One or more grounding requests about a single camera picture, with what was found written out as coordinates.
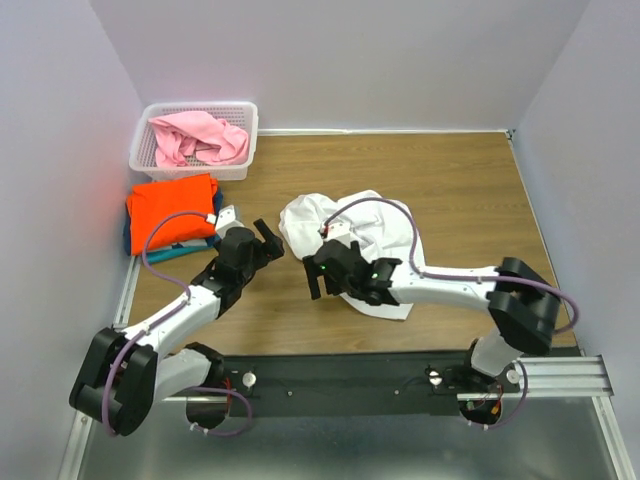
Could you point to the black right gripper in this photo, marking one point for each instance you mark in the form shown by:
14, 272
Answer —
313, 269

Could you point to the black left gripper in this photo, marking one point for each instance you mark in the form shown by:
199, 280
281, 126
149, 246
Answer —
270, 250

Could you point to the white t shirt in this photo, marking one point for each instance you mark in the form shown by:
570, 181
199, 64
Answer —
380, 229

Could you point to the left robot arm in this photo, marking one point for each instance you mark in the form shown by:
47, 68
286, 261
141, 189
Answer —
124, 373

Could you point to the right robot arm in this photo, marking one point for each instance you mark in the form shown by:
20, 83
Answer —
522, 306

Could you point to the folded blue t shirt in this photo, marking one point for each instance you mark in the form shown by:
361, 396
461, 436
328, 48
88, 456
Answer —
127, 237

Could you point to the folded teal t shirt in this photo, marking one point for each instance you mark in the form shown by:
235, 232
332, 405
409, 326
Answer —
180, 249

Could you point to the white plastic laundry basket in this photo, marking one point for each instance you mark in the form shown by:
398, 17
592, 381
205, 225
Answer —
242, 114

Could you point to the folded orange t shirt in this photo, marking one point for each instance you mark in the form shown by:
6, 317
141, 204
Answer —
170, 210

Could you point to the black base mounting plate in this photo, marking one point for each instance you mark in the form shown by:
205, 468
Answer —
360, 384

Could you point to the pink t shirt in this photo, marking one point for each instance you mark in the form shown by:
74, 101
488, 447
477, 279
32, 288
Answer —
198, 134

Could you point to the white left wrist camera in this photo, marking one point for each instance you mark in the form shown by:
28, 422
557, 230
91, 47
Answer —
227, 218

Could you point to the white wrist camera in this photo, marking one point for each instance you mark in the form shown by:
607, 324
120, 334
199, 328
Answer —
227, 218
339, 231

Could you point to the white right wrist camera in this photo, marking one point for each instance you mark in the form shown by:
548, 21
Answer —
339, 231

